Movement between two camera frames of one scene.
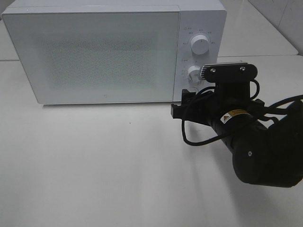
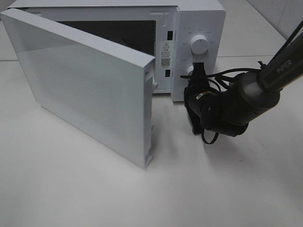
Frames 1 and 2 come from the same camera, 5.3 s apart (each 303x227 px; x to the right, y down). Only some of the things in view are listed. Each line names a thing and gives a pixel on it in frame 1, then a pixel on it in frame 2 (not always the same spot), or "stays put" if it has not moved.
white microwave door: [94, 57] to [107, 95]
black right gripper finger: [188, 97] to [198, 69]
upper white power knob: [200, 45] stays put
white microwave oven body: [202, 38] stays put
